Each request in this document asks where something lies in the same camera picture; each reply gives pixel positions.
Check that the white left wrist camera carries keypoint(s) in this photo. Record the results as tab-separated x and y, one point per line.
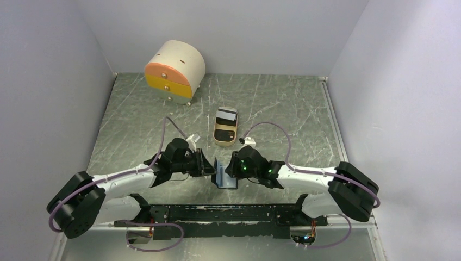
192	138

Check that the cream mini drawer cabinet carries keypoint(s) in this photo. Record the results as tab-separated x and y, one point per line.
175	72

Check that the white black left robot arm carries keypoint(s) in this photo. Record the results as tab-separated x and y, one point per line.
87	200

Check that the stack of credit cards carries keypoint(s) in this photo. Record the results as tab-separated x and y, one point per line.
226	113

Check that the black card in tray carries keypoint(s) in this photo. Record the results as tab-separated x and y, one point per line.
223	135

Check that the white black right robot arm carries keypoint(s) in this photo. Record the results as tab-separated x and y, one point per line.
315	183

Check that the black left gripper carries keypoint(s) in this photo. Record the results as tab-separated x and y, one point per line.
205	167

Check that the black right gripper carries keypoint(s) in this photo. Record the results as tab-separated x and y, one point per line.
232	168

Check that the beige oval plastic tray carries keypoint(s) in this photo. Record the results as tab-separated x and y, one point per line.
227	125

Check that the black leather card holder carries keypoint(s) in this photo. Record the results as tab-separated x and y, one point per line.
222	179

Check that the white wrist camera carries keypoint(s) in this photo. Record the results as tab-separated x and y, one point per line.
248	141
192	138

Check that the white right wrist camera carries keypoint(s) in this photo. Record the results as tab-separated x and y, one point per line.
248	141

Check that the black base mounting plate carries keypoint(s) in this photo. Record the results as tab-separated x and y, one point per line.
221	220

